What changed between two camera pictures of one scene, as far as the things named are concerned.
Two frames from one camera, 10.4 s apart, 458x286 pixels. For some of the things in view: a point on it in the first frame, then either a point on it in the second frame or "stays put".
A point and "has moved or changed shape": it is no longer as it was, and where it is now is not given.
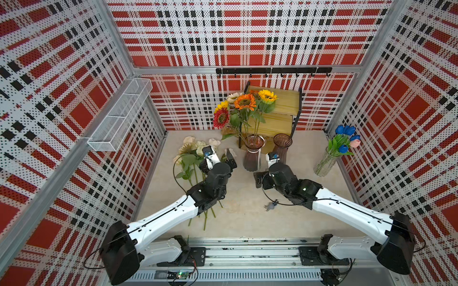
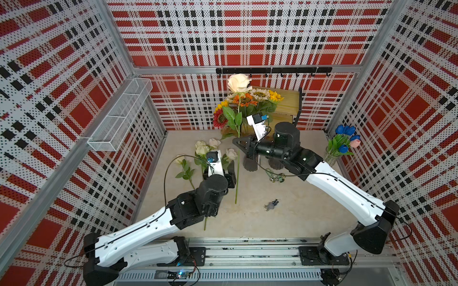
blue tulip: (348, 130) stays put
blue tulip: (339, 130) stays put
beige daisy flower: (187, 148) -> (259, 93)
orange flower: (247, 103) has moved or changed shape
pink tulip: (355, 143) stays put
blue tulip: (355, 137) stays put
